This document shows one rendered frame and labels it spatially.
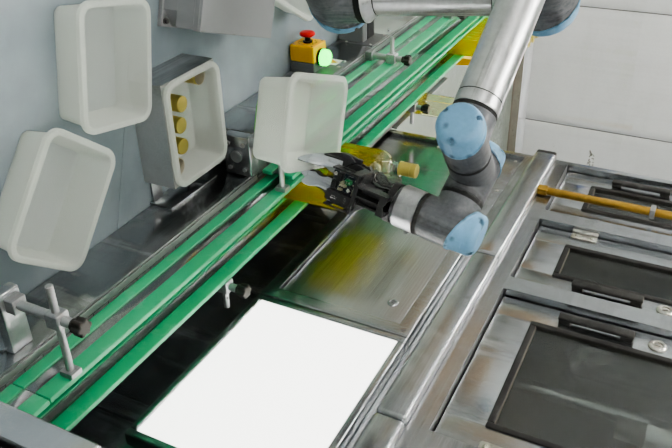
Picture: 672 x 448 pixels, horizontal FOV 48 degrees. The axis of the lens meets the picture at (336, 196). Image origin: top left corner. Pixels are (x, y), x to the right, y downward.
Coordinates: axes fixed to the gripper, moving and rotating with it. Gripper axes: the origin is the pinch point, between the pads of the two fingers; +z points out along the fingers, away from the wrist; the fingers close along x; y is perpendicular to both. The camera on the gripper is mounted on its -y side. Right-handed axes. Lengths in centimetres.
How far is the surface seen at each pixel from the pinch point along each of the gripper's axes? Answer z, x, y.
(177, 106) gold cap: 29.8, -0.9, 0.8
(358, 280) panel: -8.6, 27.2, -23.0
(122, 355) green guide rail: 11.8, 37.0, 26.2
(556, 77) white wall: 73, 18, -646
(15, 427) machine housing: -7, 20, 68
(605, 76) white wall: 29, 3, -644
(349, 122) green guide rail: 16, 1, -52
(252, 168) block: 20.8, 11.3, -17.9
